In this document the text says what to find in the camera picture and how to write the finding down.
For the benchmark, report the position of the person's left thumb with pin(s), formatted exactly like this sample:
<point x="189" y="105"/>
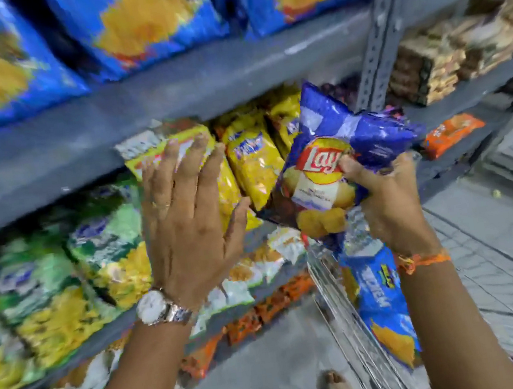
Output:
<point x="239" y="225"/>

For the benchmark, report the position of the person's left forearm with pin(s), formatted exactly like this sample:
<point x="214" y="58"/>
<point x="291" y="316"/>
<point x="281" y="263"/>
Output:
<point x="140" y="379"/>

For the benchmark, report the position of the person's right thumb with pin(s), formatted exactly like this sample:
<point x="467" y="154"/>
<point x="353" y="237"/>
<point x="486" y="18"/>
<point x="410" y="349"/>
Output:
<point x="357" y="170"/>

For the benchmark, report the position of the person's right hand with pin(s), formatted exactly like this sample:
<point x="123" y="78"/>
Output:
<point x="394" y="210"/>

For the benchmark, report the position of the silver wristwatch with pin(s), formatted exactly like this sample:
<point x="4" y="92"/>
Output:
<point x="156" y="307"/>

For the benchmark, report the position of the person's left middle finger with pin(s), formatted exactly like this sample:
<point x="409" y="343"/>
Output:
<point x="195" y="167"/>

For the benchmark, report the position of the grey metal shelf rack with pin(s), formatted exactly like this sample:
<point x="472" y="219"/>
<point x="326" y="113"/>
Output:
<point x="175" y="94"/>

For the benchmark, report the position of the person's left hand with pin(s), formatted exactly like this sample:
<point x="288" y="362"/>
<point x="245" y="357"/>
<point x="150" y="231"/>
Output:
<point x="186" y="240"/>

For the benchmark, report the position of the blue chips packet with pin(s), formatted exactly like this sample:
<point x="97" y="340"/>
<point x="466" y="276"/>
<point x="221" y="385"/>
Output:
<point x="328" y="163"/>

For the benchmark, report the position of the person's right forearm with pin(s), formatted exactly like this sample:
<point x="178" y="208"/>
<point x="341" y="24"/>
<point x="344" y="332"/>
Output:
<point x="456" y="330"/>

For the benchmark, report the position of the orange snack packet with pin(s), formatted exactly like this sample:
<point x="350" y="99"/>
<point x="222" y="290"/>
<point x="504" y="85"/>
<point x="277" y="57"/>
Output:
<point x="452" y="132"/>

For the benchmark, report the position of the blue snack packet with yellow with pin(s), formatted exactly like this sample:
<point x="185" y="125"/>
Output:
<point x="384" y="307"/>

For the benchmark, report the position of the row of orange snack packets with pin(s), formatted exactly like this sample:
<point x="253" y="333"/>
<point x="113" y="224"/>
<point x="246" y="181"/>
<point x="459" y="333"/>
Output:
<point x="250" y="321"/>

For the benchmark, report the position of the person's left little finger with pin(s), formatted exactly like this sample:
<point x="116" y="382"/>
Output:
<point x="149" y="183"/>

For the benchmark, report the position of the row of white snack packets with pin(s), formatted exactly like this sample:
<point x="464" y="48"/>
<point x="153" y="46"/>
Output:
<point x="248" y="274"/>

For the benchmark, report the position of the stack of brown biscuit packs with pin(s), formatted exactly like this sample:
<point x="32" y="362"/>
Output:
<point x="455" y="50"/>

